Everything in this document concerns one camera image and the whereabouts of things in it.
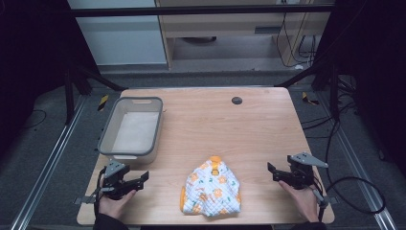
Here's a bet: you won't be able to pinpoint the white bin with grey rim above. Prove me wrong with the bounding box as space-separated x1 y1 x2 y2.
97 96 165 165

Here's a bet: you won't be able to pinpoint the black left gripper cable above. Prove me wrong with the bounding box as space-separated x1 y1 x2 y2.
93 167 107 219

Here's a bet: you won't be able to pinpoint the black hanging cables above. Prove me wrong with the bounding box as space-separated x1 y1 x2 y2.
275 0 319 69

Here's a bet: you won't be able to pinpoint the metal floor rail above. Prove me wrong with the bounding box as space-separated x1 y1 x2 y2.
9 95 88 230
315 91 398 230

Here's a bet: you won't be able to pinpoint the black horizontal frame bar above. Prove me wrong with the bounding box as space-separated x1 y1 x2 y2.
68 3 337 18

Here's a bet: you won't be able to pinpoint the person's right hand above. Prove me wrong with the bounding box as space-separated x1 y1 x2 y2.
278 179 321 223

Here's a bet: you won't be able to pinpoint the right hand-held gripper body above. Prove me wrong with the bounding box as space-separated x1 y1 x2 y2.
286 151 338 206

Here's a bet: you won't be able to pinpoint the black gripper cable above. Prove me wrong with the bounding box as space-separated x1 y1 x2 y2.
317 118 387 222
93 167 107 219

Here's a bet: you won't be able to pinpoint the quilted orange print oven mitt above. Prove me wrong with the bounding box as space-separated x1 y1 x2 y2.
179 155 242 219

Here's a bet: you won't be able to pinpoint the dark curtain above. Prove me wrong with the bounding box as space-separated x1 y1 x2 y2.
0 0 100 161
312 0 406 180

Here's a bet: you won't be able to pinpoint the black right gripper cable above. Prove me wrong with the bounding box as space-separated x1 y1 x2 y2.
317 118 387 222

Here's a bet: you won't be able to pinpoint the person's left hand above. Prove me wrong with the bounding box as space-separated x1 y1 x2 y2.
97 189 138 220

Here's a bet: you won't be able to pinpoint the light wooden desk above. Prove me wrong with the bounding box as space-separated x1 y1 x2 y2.
154 0 335 70

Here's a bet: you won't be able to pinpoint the black metal stand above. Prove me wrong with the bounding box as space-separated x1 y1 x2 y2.
62 62 129 127
275 59 342 121

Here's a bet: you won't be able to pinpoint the white cabinet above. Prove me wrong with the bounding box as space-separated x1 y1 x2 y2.
66 0 169 67

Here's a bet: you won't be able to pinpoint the thin black floor cable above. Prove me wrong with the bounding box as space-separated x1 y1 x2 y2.
20 108 48 131

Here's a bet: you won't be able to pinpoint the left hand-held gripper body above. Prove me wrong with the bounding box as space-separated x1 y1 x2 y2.
74 159 132 206

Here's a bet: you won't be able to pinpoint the yellow black tape marker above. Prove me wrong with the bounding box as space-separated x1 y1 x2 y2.
97 93 110 113
301 91 320 106

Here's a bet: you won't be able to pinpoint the black floor cables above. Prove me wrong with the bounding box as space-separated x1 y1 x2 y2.
300 75 362 140

